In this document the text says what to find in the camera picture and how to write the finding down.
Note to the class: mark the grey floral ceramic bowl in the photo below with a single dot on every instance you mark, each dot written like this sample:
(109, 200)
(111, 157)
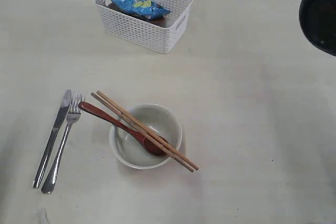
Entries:
(130, 152)

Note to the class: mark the dark red wooden spoon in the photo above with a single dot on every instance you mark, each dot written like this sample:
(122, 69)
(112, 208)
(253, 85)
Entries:
(146, 144)

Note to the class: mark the brown wooden chopstick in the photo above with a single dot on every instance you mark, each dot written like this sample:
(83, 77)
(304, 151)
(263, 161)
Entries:
(141, 132)
(147, 129)

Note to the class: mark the brown wooden bowl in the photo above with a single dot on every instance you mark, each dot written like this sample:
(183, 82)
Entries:
(159, 21)

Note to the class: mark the silver metal fork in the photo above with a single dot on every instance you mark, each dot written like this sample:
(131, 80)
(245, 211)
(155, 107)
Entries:
(72, 117)

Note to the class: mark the blue snack packet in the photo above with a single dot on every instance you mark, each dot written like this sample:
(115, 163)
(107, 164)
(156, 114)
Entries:
(145, 10)

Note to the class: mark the silver table knife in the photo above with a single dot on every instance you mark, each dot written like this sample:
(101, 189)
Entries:
(62, 112)

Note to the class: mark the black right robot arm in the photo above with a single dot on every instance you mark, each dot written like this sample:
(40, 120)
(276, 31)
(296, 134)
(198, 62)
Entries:
(317, 22)

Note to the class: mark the white perforated plastic basket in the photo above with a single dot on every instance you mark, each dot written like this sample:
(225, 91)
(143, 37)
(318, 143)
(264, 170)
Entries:
(160, 38)

